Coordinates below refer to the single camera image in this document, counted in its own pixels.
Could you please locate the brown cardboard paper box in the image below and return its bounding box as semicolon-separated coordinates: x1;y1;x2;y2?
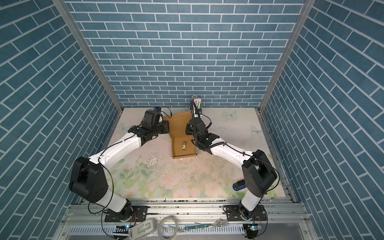
164;112;197;159

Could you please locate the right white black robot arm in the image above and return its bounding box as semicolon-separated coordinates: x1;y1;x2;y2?
186;100;280;221

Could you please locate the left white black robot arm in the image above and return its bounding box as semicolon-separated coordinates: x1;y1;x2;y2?
69;107;170;221

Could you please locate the floral table mat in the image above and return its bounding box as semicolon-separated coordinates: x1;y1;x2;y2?
106;108;270;200

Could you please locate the blue black stapler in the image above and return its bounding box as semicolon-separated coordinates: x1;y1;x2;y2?
233;180;247;191

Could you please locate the silver fork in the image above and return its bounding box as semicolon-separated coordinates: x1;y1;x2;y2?
195;218;230;228

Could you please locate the white plastic device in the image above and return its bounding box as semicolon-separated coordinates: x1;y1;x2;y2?
129;219;157;240

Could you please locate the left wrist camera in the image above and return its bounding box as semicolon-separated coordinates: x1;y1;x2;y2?
153;106;163;115

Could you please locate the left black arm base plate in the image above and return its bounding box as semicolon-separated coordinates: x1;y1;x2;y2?
103;206;148;223

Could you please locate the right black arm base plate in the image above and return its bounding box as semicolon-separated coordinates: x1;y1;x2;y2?
223;205;268;222

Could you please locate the coiled grey cable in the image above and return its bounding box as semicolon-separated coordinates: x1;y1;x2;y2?
157;215;180;240

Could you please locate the green handled tool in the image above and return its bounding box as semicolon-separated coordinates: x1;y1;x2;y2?
184;224;211;231

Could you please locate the aluminium frame rail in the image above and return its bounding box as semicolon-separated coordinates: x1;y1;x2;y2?
54;199;317;240

